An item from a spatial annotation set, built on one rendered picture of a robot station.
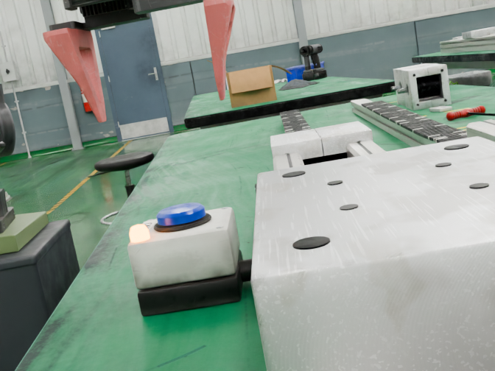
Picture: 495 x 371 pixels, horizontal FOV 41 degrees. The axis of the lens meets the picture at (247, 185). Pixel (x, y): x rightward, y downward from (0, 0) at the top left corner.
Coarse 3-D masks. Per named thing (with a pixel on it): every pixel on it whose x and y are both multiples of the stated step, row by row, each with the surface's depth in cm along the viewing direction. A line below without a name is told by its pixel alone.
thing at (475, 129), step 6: (486, 120) 63; (492, 120) 63; (468, 126) 63; (474, 126) 62; (480, 126) 60; (486, 126) 60; (492, 126) 59; (468, 132) 63; (474, 132) 61; (480, 132) 59; (486, 132) 58; (492, 132) 57; (486, 138) 58; (492, 138) 56
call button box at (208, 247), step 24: (216, 216) 54; (168, 240) 50; (192, 240) 50; (216, 240) 50; (144, 264) 50; (168, 264) 50; (192, 264) 50; (216, 264) 50; (240, 264) 54; (144, 288) 51; (168, 288) 51; (192, 288) 51; (216, 288) 51; (240, 288) 51; (144, 312) 51; (168, 312) 51
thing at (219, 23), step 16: (144, 0) 47; (160, 0) 47; (176, 0) 47; (192, 0) 47; (208, 0) 47; (224, 0) 47; (208, 16) 48; (224, 16) 48; (208, 32) 48; (224, 32) 48; (224, 48) 49; (224, 64) 52; (224, 80) 51; (224, 96) 51
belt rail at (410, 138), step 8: (352, 104) 175; (360, 104) 164; (360, 112) 162; (368, 112) 148; (368, 120) 150; (376, 120) 142; (384, 120) 129; (384, 128) 130; (392, 128) 125; (400, 128) 113; (400, 136) 115; (408, 136) 111; (416, 136) 101; (408, 144) 109; (416, 144) 102; (424, 144) 100
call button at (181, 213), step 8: (168, 208) 54; (176, 208) 53; (184, 208) 53; (192, 208) 52; (200, 208) 53; (160, 216) 52; (168, 216) 52; (176, 216) 52; (184, 216) 52; (192, 216) 52; (200, 216) 53; (160, 224) 53; (168, 224) 52; (176, 224) 52
